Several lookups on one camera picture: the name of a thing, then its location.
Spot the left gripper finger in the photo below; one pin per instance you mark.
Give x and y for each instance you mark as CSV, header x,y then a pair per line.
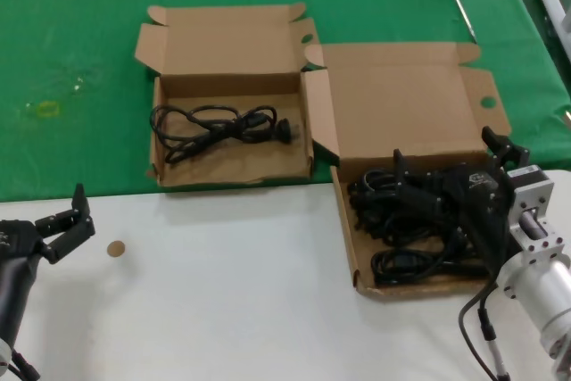
x,y
81,204
71,240

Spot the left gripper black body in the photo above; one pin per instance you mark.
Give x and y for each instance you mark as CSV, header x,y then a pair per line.
x,y
15,240

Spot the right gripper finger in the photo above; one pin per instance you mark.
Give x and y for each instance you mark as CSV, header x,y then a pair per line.
x,y
510,153
419,196

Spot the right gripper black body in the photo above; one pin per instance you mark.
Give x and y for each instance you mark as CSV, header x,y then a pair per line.
x,y
484,202

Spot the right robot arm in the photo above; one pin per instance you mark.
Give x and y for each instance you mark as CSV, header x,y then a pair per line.
x,y
544,283

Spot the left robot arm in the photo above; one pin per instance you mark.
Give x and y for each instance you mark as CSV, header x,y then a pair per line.
x,y
13,296

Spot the empty-lidded brown cardboard box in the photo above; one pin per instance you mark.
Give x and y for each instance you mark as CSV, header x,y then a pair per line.
x,y
232,60

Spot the round brown cardboard disc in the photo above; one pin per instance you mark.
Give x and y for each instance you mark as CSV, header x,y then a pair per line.
x,y
116,249

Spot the white metal bar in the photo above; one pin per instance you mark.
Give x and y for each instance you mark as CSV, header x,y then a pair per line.
x,y
551,2

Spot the green tablecloth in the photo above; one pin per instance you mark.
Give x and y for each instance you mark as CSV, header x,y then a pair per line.
x,y
67,19

